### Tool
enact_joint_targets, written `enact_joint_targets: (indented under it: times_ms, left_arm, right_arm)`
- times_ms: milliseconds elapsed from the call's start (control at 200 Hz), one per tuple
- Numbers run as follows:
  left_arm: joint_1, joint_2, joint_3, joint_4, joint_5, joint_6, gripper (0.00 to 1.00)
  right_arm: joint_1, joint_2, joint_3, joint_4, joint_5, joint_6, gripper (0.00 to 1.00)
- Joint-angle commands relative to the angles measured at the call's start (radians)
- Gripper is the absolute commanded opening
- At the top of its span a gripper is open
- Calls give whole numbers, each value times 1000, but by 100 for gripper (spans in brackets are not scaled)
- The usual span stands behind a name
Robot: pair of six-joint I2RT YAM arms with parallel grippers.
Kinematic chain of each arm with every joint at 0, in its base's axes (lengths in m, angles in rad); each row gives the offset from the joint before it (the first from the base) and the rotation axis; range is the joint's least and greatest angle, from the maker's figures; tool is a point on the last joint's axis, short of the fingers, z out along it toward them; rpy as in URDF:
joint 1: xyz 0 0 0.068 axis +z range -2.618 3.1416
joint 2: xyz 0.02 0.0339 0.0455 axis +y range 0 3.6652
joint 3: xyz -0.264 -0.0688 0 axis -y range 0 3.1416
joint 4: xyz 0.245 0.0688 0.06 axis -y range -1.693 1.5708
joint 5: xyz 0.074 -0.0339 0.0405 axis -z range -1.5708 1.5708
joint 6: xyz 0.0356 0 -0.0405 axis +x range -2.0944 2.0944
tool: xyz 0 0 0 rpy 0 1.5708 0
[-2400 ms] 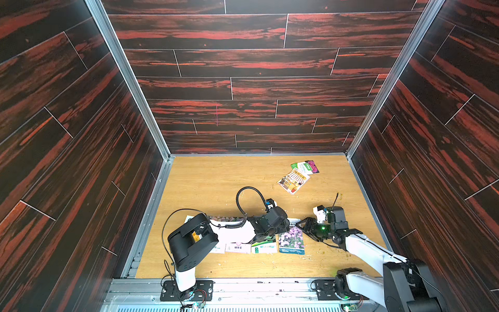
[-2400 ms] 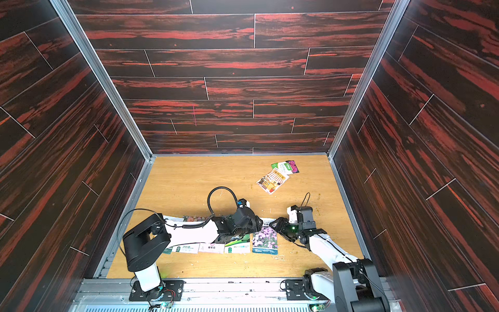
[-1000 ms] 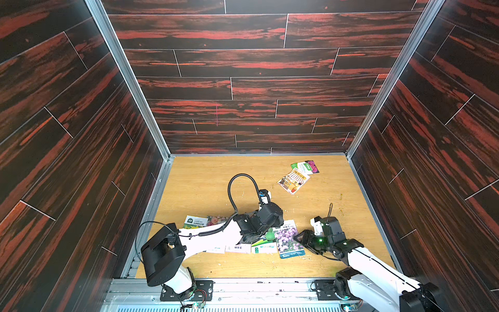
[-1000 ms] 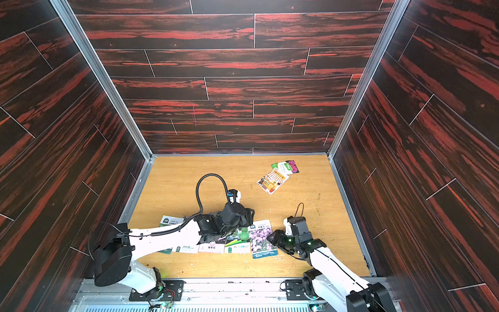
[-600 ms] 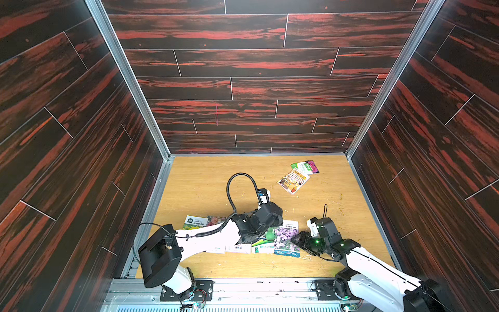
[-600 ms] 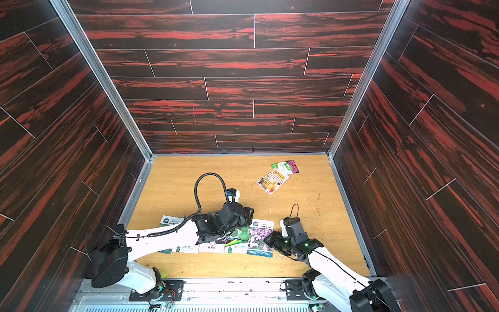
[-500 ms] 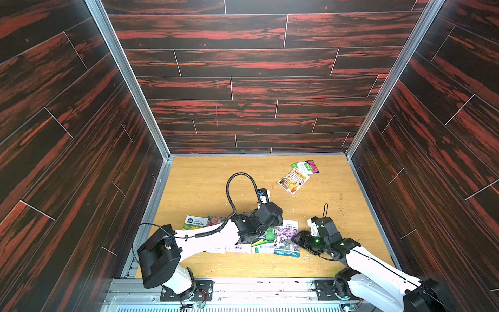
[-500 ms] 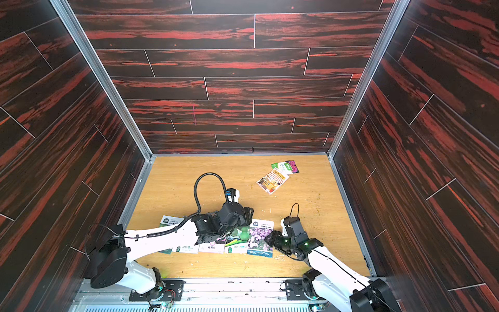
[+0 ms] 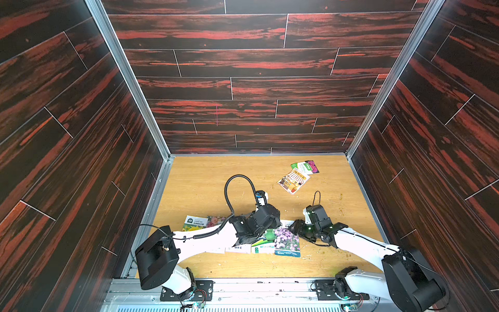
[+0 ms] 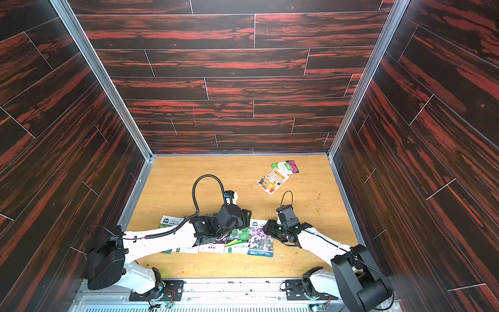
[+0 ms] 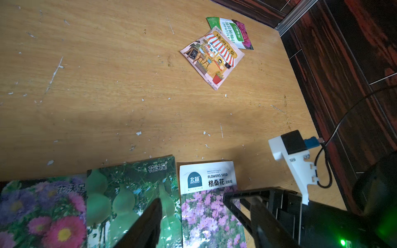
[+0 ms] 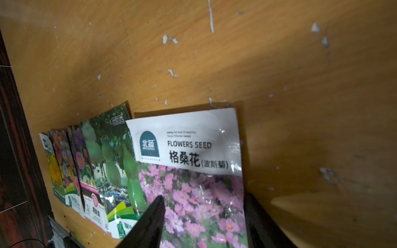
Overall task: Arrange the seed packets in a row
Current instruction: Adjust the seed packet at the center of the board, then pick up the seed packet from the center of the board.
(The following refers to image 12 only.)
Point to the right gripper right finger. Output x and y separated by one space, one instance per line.
262 230

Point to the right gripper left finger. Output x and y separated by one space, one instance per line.
148 230

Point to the purple pink asters seed packet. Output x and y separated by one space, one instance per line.
93 206

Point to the green gourd seed packet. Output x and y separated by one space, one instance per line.
115 169

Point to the purple flowers seed packet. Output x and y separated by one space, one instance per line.
193 160

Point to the mixed roses seed packet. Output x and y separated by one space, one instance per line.
65 160

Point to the yellow flower seed packet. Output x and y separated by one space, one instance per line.
55 173

